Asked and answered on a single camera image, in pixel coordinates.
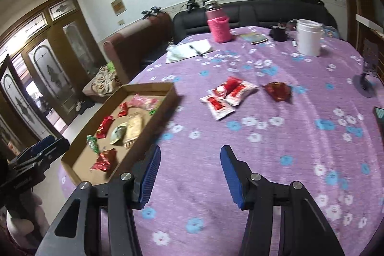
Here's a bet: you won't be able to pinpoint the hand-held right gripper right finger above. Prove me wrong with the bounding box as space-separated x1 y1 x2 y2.
220 145 345 256

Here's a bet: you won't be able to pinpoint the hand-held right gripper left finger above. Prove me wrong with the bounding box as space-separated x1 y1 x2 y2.
36 144 162 256

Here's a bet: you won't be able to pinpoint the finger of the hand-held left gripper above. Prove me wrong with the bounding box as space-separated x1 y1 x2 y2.
37 138 70 168
16 136 57 160

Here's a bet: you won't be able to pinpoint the cardboard tray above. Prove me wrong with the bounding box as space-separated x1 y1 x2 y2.
61 82 177 187

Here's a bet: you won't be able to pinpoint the pile of mixed snack packets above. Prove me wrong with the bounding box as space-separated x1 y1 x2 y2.
86 94 165 173

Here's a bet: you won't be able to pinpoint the person's left hand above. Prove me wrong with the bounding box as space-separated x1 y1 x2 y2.
6 192 50 247

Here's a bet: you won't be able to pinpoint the purple floral tablecloth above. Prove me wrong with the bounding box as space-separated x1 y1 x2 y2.
57 25 384 256

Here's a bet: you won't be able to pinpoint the red and white snack packet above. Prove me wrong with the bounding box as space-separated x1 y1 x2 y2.
200 94 235 120
211 76 240 98
223 80 258 107

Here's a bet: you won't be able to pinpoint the wooden glass doors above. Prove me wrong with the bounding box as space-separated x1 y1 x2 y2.
0 0 105 151

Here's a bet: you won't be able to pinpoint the patterned cloth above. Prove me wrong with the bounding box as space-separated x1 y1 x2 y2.
91 62 123 95

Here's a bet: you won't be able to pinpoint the dark red foil snack packet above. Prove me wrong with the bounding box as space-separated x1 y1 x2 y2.
263 81 292 102

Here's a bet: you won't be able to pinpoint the white paper with pen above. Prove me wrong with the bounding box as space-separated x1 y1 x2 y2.
166 39 213 63

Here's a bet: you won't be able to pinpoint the brown armchair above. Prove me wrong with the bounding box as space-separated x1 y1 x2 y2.
82 13 173 103

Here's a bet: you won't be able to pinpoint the green booklet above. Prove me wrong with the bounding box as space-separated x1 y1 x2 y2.
240 32 269 45

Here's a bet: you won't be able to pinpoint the bottle with pink knitted sleeve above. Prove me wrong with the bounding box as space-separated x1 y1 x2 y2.
205 0 233 43

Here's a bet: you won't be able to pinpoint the black cup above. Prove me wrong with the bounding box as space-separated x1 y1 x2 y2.
269 23 288 42

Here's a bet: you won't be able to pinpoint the white plastic jar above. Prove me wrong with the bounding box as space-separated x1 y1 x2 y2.
295 19 324 57

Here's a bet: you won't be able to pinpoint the grey phone stand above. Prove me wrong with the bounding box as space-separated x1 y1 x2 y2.
352 38 379 98

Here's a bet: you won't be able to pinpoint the black sofa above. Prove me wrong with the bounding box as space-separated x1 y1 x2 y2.
172 0 338 45

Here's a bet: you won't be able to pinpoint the black clamp device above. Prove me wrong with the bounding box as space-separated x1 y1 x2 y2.
186 0 211 11
142 6 162 19

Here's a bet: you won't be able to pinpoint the clear plastic bag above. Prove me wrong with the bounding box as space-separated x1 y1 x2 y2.
319 23 339 39

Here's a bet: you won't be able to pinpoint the yellow wall plaque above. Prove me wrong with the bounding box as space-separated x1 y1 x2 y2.
111 0 125 16

